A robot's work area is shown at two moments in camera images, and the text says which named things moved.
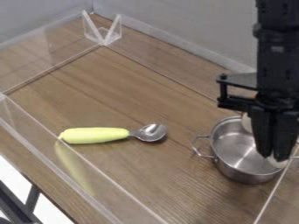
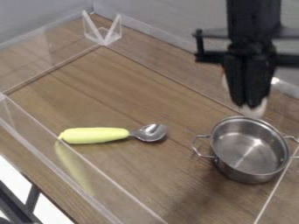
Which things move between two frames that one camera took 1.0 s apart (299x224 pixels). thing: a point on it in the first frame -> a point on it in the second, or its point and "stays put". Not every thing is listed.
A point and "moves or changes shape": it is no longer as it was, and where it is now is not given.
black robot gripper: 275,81 -> 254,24
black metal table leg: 16,212 stays put
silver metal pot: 231,146 stays put
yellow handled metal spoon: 150,133 stays put
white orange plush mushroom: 270,158 moves or changes shape
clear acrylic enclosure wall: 42,52 stays put
